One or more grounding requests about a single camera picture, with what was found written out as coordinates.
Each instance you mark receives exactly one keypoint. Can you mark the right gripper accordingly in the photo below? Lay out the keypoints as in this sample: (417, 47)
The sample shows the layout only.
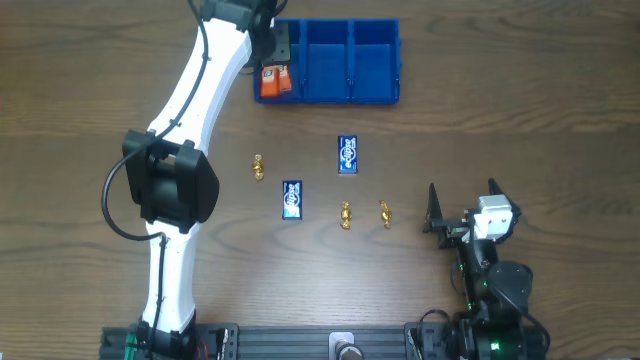
(455, 232)

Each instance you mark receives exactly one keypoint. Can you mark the gold candy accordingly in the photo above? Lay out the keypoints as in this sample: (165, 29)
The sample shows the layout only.
(258, 167)
(346, 215)
(385, 215)

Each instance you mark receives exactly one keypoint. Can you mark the blue candy pack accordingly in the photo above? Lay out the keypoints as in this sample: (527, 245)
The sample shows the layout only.
(292, 200)
(347, 155)

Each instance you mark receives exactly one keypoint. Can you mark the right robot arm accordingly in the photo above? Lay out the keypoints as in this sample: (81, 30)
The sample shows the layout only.
(507, 287)

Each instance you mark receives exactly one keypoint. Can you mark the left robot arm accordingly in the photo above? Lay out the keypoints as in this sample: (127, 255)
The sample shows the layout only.
(175, 185)

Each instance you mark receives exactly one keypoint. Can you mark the blue tray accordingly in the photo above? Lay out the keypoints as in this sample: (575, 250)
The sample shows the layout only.
(370, 70)

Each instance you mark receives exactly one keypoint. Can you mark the mounting rail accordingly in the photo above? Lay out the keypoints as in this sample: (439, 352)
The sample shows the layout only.
(285, 342)

